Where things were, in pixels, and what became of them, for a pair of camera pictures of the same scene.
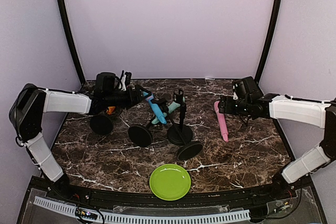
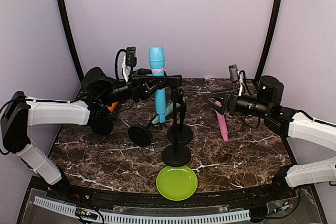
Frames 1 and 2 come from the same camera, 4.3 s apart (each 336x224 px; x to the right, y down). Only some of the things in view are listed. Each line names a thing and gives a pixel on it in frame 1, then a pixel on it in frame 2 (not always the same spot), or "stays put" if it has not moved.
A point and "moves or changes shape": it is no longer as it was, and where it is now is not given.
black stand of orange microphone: x=101 y=125 stays put
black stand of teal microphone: x=140 y=136 stays put
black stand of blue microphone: x=189 y=150 -> x=175 y=155
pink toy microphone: x=222 y=121 stays put
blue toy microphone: x=156 y=108 moves or changes shape
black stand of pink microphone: x=180 y=134 stays put
